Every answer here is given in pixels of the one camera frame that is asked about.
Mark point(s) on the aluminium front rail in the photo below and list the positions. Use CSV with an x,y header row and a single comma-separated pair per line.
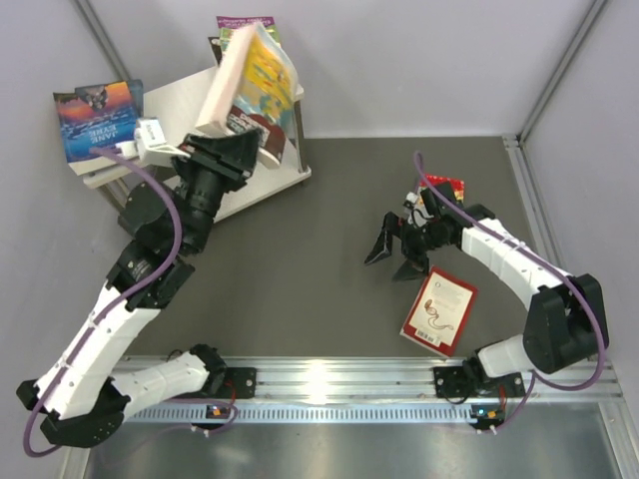
x,y
361,390

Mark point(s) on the blue Jane Eyre book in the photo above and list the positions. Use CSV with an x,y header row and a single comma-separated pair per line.
x,y
98,116

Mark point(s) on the red Edward Tulane book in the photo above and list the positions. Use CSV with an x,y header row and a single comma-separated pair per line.
x,y
439,313

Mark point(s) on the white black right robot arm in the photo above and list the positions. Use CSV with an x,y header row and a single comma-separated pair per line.
x,y
566,319

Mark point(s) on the light teal paperback book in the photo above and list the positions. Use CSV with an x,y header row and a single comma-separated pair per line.
x,y
255,88

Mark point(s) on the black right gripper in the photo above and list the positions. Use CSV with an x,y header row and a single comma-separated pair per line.
x,y
415,265

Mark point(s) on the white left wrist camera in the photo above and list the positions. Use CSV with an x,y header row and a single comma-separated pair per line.
x,y
150,145

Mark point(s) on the red treehouse book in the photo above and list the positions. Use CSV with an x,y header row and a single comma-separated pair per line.
x,y
452,188

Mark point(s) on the purple storey treehouse book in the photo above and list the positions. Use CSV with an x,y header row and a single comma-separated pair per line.
x,y
227,25

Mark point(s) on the white two-tier shelf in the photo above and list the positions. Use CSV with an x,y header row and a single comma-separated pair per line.
x,y
177,106

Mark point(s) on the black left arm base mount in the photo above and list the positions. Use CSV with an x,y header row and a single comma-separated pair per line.
x,y
238,383

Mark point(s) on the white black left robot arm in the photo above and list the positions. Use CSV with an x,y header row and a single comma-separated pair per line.
x,y
81,401

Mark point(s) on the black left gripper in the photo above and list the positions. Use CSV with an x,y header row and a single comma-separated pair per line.
x,y
236,157

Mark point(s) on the black treehouse book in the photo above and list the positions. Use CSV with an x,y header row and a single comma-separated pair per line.
x,y
216,47

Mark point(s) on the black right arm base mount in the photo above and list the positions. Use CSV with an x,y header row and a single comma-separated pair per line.
x,y
454,384

